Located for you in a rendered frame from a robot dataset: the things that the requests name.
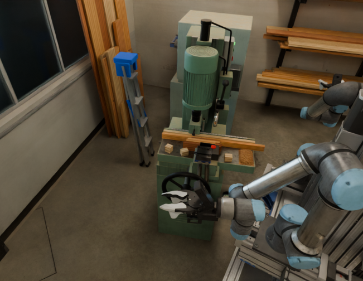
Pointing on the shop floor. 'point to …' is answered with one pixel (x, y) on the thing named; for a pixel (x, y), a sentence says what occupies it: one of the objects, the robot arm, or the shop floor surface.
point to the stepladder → (124, 57)
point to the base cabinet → (171, 227)
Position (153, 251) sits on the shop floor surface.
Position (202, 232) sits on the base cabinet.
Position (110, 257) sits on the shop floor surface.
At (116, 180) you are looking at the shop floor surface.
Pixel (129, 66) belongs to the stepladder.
